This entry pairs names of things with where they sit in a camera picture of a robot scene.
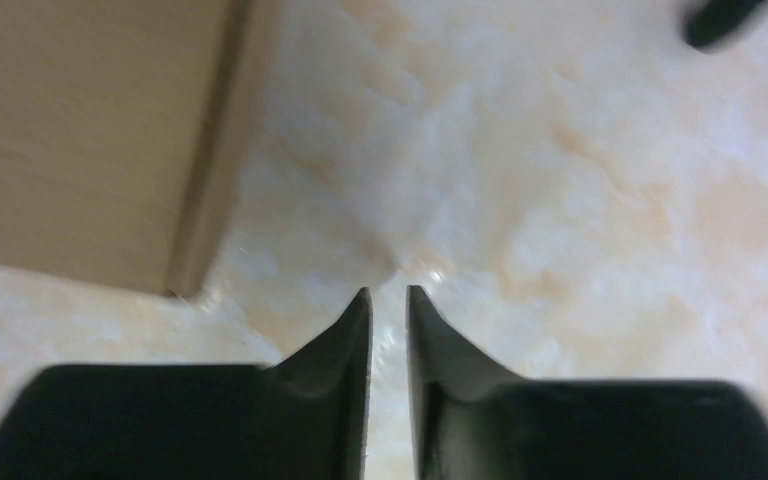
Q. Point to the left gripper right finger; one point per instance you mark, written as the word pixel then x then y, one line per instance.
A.
pixel 473 418

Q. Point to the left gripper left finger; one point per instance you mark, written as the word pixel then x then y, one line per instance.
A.
pixel 303 418

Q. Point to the brown cardboard box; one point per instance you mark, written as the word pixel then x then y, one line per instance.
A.
pixel 122 127

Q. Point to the black tripod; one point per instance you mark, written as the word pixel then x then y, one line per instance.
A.
pixel 710 24

